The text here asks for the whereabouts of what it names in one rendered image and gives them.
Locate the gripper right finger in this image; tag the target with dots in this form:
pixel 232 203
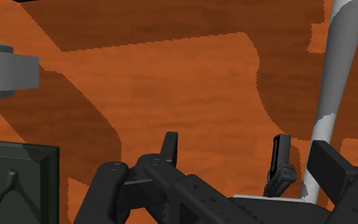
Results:
pixel 352 192

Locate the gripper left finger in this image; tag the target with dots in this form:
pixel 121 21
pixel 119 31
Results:
pixel 178 192

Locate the grey slanted pole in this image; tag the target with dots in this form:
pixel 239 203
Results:
pixel 336 77

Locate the dark green framed box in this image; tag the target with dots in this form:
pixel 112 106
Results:
pixel 39 186

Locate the grey rounded block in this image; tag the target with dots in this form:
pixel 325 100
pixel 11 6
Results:
pixel 8 73

